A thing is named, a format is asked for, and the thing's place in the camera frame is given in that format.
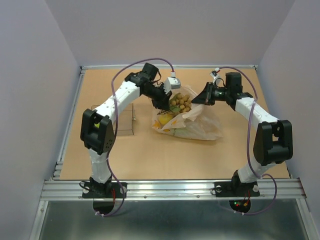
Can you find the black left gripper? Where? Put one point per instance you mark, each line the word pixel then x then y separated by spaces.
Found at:
pixel 163 99

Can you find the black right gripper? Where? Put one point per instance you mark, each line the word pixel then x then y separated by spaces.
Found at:
pixel 206 96

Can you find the brown fake longan bunch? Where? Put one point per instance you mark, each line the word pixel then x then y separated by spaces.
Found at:
pixel 180 103

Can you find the white banana print plastic bag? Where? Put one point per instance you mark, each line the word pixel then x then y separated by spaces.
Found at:
pixel 200 123

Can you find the yellow fake apple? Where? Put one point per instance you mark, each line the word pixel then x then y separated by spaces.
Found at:
pixel 165 118

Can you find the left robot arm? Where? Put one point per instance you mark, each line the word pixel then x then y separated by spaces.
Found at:
pixel 100 142

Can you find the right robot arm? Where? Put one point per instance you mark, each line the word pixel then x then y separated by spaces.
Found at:
pixel 273 143

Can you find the clear plastic box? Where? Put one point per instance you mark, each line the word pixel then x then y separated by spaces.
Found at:
pixel 126 121

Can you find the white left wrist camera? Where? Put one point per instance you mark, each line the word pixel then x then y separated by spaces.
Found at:
pixel 171 83

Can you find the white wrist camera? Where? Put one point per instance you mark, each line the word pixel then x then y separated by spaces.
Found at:
pixel 216 77
pixel 171 83

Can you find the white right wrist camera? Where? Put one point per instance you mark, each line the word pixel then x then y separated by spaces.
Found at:
pixel 216 77

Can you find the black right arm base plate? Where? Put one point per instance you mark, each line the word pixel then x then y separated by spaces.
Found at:
pixel 226 189

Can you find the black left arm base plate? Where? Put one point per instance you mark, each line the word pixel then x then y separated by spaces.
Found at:
pixel 109 190

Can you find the aluminium front frame rail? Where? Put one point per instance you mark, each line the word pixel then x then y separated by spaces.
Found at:
pixel 162 190

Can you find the aluminium table edge rail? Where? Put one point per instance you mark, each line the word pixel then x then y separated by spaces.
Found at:
pixel 61 155

